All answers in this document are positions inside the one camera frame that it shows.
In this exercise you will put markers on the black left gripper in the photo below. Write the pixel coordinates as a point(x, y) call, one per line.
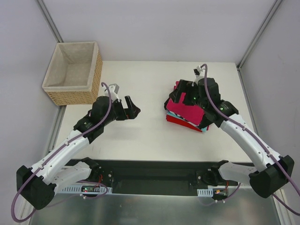
point(122, 110)

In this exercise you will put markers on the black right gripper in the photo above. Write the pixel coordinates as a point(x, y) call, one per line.
point(183, 90)

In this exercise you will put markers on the magenta pink t-shirt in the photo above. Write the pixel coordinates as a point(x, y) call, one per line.
point(192, 114)

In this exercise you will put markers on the light teal t-shirt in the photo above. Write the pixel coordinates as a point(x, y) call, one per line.
point(203, 129)

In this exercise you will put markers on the red t-shirt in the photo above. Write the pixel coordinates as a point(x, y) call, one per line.
point(181, 122)

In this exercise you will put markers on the black printed t-shirt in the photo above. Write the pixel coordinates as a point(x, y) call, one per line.
point(203, 124)

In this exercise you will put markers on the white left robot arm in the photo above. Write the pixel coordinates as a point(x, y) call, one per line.
point(43, 180)

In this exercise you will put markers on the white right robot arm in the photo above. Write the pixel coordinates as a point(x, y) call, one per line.
point(270, 170)

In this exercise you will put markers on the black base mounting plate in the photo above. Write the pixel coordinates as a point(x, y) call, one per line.
point(150, 177)

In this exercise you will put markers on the woven wicker basket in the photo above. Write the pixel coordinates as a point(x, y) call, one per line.
point(74, 73)

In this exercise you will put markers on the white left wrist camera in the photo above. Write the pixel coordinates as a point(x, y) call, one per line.
point(113, 89)

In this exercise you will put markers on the left white cable duct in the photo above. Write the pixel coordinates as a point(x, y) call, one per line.
point(85, 189)

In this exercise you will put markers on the white cable duct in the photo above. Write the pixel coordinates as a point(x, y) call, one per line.
point(205, 192)
point(85, 189)

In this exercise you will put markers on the right white cable duct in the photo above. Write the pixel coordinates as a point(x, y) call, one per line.
point(205, 192)

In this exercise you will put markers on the right aluminium corner post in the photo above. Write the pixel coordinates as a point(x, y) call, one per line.
point(254, 41)

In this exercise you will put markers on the aluminium corner post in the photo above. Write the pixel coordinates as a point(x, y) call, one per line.
point(254, 41)
point(49, 20)

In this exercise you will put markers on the left aluminium corner post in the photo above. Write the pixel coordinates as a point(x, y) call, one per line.
point(49, 20)

